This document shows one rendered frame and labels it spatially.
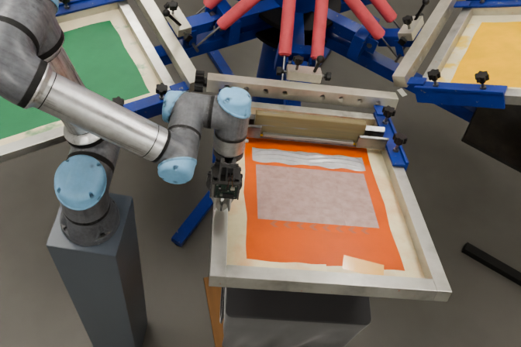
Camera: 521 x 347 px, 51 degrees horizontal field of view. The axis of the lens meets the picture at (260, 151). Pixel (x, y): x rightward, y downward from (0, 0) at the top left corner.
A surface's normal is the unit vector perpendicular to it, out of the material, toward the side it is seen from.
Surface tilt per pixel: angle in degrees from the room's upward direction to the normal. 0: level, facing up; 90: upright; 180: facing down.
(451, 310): 0
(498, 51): 32
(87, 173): 7
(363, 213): 20
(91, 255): 90
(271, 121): 70
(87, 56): 0
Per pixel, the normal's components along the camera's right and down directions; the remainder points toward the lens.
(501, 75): -0.33, -0.73
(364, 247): 0.14, -0.79
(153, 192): 0.14, -0.54
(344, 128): 0.03, 0.59
